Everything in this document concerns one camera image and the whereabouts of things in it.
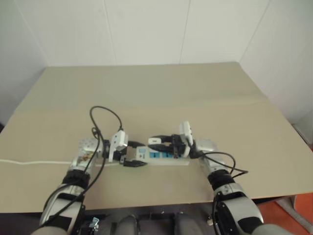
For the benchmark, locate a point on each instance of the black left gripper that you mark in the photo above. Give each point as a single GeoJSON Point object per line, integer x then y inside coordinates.
{"type": "Point", "coordinates": [121, 153]}

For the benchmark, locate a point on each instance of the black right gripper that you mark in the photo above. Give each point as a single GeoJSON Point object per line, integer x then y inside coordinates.
{"type": "Point", "coordinates": [178, 146]}

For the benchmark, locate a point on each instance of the white charger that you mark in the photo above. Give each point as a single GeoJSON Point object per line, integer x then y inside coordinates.
{"type": "Point", "coordinates": [154, 141]}

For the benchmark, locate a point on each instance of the white power strip blue sockets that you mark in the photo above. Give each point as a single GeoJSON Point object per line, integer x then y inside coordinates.
{"type": "Point", "coordinates": [156, 159]}

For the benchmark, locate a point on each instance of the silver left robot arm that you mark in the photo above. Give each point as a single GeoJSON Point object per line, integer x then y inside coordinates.
{"type": "Point", "coordinates": [73, 166]}

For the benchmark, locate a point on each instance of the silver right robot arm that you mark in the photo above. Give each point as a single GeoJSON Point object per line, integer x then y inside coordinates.
{"type": "Point", "coordinates": [225, 186]}

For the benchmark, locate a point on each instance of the dark grey rounded shape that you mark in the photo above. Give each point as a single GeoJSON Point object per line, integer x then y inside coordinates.
{"type": "Point", "coordinates": [127, 225]}
{"type": "Point", "coordinates": [186, 224]}

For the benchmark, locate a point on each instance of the small silver metal clip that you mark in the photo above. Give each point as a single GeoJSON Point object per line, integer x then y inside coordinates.
{"type": "Point", "coordinates": [94, 221]}

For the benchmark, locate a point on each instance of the grey furniture leg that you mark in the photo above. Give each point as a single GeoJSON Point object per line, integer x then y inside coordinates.
{"type": "Point", "coordinates": [288, 205]}

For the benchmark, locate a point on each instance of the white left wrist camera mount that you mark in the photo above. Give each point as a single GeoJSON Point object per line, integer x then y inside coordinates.
{"type": "Point", "coordinates": [119, 138]}

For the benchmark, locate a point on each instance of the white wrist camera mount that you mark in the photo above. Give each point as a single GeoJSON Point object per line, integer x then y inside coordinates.
{"type": "Point", "coordinates": [119, 138]}
{"type": "Point", "coordinates": [185, 129]}

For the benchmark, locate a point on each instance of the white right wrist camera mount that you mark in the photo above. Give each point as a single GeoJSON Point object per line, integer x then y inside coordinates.
{"type": "Point", "coordinates": [185, 129]}

